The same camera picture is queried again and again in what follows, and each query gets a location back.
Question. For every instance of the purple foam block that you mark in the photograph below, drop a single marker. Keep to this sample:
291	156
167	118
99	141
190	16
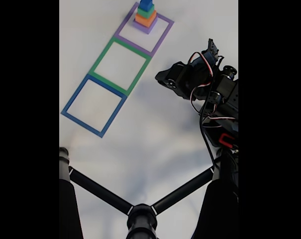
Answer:
150	30

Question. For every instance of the orange foam block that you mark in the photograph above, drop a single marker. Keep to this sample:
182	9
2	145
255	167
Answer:
144	21

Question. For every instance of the green foam block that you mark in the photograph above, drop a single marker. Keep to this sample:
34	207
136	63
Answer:
145	13

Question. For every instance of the small blue cube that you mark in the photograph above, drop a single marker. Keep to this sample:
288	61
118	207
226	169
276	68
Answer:
146	5

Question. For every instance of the red clamp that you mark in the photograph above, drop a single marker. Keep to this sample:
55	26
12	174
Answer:
223	139

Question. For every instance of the gripper camera circuit board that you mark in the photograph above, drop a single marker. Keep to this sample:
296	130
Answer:
212	53

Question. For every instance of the green square frame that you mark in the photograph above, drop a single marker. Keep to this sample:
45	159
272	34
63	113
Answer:
139	74

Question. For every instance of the purple square frame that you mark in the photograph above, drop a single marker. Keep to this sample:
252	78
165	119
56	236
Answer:
162	37

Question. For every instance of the blue square frame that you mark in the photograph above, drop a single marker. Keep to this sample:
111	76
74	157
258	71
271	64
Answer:
113	117

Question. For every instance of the black camera tripod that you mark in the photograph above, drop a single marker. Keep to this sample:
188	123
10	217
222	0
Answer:
141	219

